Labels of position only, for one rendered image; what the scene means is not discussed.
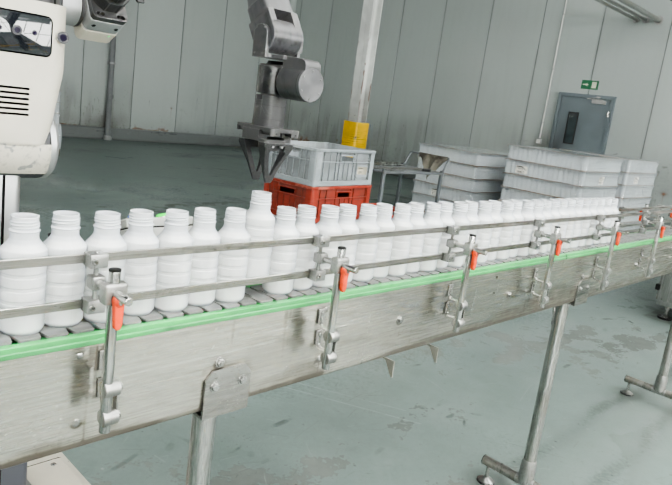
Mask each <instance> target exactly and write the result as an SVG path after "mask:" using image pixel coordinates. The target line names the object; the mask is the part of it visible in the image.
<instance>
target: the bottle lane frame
mask: <svg viewBox="0 0 672 485"><path fill-rule="evenodd" d="M653 241H654V239H648V240H642V241H636V242H630V243H629V242H628V243H624V244H619V245H618V246H616V245H615V246H614V250H613V254H612V259H611V263H610V269H611V274H609V276H608V282H609V284H608V286H607V287H605V290H600V285H599V281H596V280H594V279H593V277H592V272H593V269H595V268H596V273H595V278H596V279H600V280H602V276H603V273H602V269H599V268H597V267H596V266H595V265H594V263H595V259H596V257H597V256H599V260H598V264H597V265H598V266H599V267H603V268H604V267H605V263H606V258H607V254H608V249H609V246H605V247H599V248H592V249H587V250H581V251H575V252H574V251H573V252H568V253H563V254H560V255H559V256H556V255H555V257H554V262H553V267H552V272H551V277H550V282H551V283H552V287H551V289H549V293H548V297H549V302H548V303H546V304H545V306H544V308H541V307H539V302H538V298H539V297H536V296H533V294H532V292H530V289H531V285H532V282H536V280H535V278H533V275H534V270H535V268H538V273H537V279H538V280H541V281H544V277H545V272H546V267H547V263H548V258H549V256H545V257H539V258H533V259H527V260H521V261H515V262H509V263H502V264H496V265H488V266H484V267H482V266H481V267H478V268H475V270H471V269H470V273H469V279H468V284H467V290H466V295H465V301H466V302H467V303H468V308H467V309H466V310H465V313H464V318H463V319H464V321H465V325H464V326H463V327H460V328H459V332H458V333H456V332H453V331H452V330H453V326H452V324H451V322H452V320H453V319H451V318H448V317H447V315H446V313H444V308H445V303H446V301H451V300H450V299H449V296H447V291H448V286H449V284H454V285H453V291H452V295H451V296H452V298H454V299H457V300H458V296H459V291H460V285H461V279H462V274H463V270H460V271H458V270H457V271H454V272H448V273H439V274H436V275H431V274H430V276H424V277H423V276H421V277H418V278H411V279H405V280H402V279H401V280H399V281H390V282H387V283H379V284H375V285H367V286H363V287H356V288H351V289H346V291H345V292H341V291H340V298H339V305H338V312H337V319H336V326H335V329H337V330H338V331H339V333H340V339H339V341H337V345H336V352H335V353H336V354H337V360H336V362H334V363H331V364H330V369H329V370H323V369H322V368H321V367H322V362H321V360H320V355H321V353H322V351H320V350H318V349H317V344H316V345H315V344H314V340H315V332H316V330H319V329H321V328H320V324H317V317H318V310H319V309H322V308H326V312H325V319H324V323H323V325H324V326H325V327H327V324H328V316H329V309H330V302H331V294H332V291H331V290H330V292H327V293H317V294H315V295H308V296H305V295H303V296H302V297H296V298H290V297H288V299H284V300H278V301H276V300H273V301H272V302H266V303H258V302H257V303H256V304H254V305H248V306H242V305H240V306H239V307H236V308H230V309H225V308H222V310H218V311H211V312H207V311H204V310H203V313H199V314H193V315H187V314H184V316H181V317H175V318H166V317H163V320H157V321H151V322H145V321H143V320H141V323H139V324H133V325H127V326H123V325H122V327H121V329H120V330H118V331H117V340H116V354H115V369H114V378H118V379H119V381H120V382H122V384H123V389H122V390H121V394H120V395H119V406H118V410H120V412H121V417H120V419H119V422H118V423H116V424H113V425H111V427H110V432H109V433H108V434H100V433H99V432H98V431H99V423H98V420H97V412H98V411H99V410H100V397H96V393H97V379H98V378H102V370H98V361H99V351H100V350H104V338H105V329H102V330H99V329H97V328H95V327H94V331H90V332H84V333H78V334H73V333H72V332H70V331H68V335H66V336H60V337H54V338H46V337H44V336H41V339H40V340H36V341H30V342H24V343H18V342H16V341H14V340H13V341H12V344H11V345H5V346H0V470H2V469H5V468H9V467H12V466H15V465H19V464H22V463H26V462H29V461H32V460H36V459H39V458H43V457H46V456H49V455H53V454H56V453H60V452H63V451H66V450H70V449H73V448H77V447H80V446H83V445H87V444H90V443H94V442H97V441H100V440H104V439H107V438H111V437H114V436H117V435H121V434H124V433H128V432H131V431H134V430H138V429H141V428H145V427H148V426H151V425H155V424H158V423H162V422H165V421H168V420H172V419H175V418H179V417H182V416H185V415H189V414H192V413H196V412H199V411H201V405H202V395H203V385H204V380H205V379H206V377H207V376H208V375H209V373H210V372H211V371H212V370H214V369H218V368H222V367H226V366H230V365H235V364H239V363H243V362H245V363H246V364H247V365H248V367H249V368H250V369H251V376H250V385H249V394H248V397H250V396H253V395H257V394H260V393H264V392H267V391H270V390H274V389H277V388H281V387H284V386H287V385H291V384H294V383H298V382H301V381H304V380H308V379H311V378H315V377H318V376H321V375H325V374H328V373H332V372H335V371H338V370H342V369H345V368H349V367H352V366H355V365H359V364H362V363H366V362H369V361H372V360H376V359H379V358H383V357H386V356H389V355H393V354H396V353H400V352H403V351H406V350H410V349H413V348H417V347H420V346H423V345H427V344H430V343H434V342H437V341H441V340H444V339H447V338H451V337H454V336H458V335H461V334H464V333H468V332H471V331H474V330H478V329H481V328H485V327H488V326H491V325H495V324H498V323H502V322H505V321H509V320H512V319H515V318H519V317H522V316H526V315H529V314H532V313H536V312H539V311H543V310H546V309H549V308H553V307H556V306H560V305H563V304H566V303H570V302H573V301H574V298H575V293H576V289H577V285H578V283H579V281H580V280H584V279H588V278H589V279H590V282H591V283H590V289H589V293H588V297H590V296H594V295H597V294H600V293H604V292H607V291H611V290H614V289H617V288H621V287H624V286H628V285H631V284H634V283H638V282H641V281H645V280H648V279H651V278H655V277H658V276H662V275H665V274H668V273H672V236H666V237H663V238H662V239H661V238H659V239H658V244H657V248H656V252H655V256H654V258H655V260H656V262H655V263H653V267H652V269H653V273H652V274H650V277H645V275H646V273H645V270H644V269H640V268H639V266H638V262H639V259H640V258H641V260H642V261H641V264H640V266H641V267H643V268H647V266H648V262H647V260H648V259H645V258H642V256H641V255H640V253H641V249H642V248H644V252H643V256H644V257H648V258H650V253H651V249H652V245H653ZM535 285H536V286H535V288H534V293H535V294H538V295H541V292H542V288H541V283H540V282H536V283H535ZM454 305H455V302H454V301H451V302H450V308H449V315H451V316H454V317H455V313H456V309H455V306H454Z"/></svg>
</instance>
